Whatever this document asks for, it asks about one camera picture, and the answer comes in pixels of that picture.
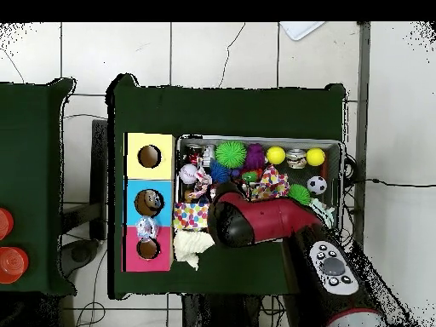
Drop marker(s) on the green spiky ball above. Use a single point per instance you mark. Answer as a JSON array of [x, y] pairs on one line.
[[231, 154], [299, 194]]

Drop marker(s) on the white board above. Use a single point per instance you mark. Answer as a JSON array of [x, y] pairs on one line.
[[299, 29]]

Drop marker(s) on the dark grey stand base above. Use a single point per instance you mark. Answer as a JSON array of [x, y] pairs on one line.
[[80, 253]]

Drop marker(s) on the yellow tennis ball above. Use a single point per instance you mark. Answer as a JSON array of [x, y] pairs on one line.
[[275, 155]]

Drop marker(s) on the silver toy robot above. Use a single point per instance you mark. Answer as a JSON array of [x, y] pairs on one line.
[[208, 153]]

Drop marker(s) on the black and white soccer ball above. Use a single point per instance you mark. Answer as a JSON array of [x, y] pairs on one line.
[[316, 185]]

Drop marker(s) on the blue spiky ball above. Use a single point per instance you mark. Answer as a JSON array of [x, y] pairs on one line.
[[219, 172]]

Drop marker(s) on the green covered side table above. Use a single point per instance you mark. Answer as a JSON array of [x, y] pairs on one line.
[[30, 153]]

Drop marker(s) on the smooth yellow ball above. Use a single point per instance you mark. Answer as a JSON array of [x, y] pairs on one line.
[[315, 156]]

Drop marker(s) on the silver mesh bin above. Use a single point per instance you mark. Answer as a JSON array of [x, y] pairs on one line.
[[335, 163]]

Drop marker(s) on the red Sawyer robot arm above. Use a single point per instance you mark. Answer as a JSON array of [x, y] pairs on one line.
[[269, 218]]

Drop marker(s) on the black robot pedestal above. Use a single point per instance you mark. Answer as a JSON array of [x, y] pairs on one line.
[[211, 313]]

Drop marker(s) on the white baseball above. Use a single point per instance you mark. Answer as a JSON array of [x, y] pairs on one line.
[[188, 173]]

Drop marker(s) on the wooden box with three holes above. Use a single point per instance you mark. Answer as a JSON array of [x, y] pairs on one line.
[[163, 170]]

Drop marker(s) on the purple spiky toy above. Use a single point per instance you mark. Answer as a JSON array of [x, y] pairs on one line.
[[255, 156]]

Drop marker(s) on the cream cloth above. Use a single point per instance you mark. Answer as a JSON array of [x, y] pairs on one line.
[[190, 247]]

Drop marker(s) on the orange plastic cup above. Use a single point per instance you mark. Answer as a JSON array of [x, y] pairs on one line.
[[5, 223], [12, 265]]

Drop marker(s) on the dark green table cloth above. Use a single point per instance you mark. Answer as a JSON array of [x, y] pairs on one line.
[[224, 112]]

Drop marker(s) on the polka dot cloth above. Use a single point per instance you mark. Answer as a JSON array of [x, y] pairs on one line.
[[270, 185], [190, 214]]

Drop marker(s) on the mint green cloth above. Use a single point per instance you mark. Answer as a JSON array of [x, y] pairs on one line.
[[322, 209]]

